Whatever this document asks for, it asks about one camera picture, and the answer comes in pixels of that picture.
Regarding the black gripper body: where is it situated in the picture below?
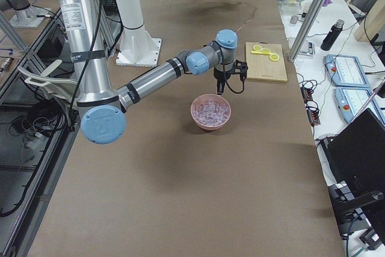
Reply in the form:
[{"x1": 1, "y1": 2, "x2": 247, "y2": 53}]
[{"x1": 214, "y1": 68, "x2": 231, "y2": 84}]

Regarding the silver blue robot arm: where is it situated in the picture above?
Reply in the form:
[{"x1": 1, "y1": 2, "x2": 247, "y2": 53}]
[{"x1": 57, "y1": 0, "x2": 238, "y2": 144}]

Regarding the pink bowl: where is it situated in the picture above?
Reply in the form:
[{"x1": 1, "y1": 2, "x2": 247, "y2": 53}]
[{"x1": 190, "y1": 94, "x2": 232, "y2": 131}]

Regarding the bamboo cutting board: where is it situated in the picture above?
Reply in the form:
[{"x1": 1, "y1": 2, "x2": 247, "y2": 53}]
[{"x1": 245, "y1": 42, "x2": 288, "y2": 82}]

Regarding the lemon slice far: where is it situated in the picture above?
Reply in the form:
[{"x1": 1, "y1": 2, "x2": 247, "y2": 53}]
[{"x1": 253, "y1": 45, "x2": 262, "y2": 52}]

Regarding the lemon slice near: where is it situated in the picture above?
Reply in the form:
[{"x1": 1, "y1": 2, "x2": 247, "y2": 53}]
[{"x1": 269, "y1": 54, "x2": 280, "y2": 61}]

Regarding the black water bottle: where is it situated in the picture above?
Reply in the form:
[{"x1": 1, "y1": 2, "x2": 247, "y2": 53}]
[{"x1": 321, "y1": 19, "x2": 345, "y2": 51}]

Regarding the upper teach pendant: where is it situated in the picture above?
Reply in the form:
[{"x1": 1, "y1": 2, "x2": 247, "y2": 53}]
[{"x1": 324, "y1": 54, "x2": 370, "y2": 88}]

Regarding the teach pendant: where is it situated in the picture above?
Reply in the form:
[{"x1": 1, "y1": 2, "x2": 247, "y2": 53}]
[
  {"x1": 324, "y1": 54, "x2": 370, "y2": 88},
  {"x1": 334, "y1": 87, "x2": 371, "y2": 124}
]

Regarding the lower teach pendant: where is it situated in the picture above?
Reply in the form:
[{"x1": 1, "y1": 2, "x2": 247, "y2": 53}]
[{"x1": 334, "y1": 87, "x2": 371, "y2": 124}]

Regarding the black monitor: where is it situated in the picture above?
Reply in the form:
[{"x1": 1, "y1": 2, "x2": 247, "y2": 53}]
[{"x1": 328, "y1": 109, "x2": 384, "y2": 241}]

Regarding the aluminium frame post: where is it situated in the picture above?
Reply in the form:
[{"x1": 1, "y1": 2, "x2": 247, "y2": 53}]
[{"x1": 288, "y1": 0, "x2": 325, "y2": 63}]

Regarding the white pedestal column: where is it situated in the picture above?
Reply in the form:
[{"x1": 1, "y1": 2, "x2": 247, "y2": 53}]
[{"x1": 115, "y1": 0, "x2": 162, "y2": 67}]

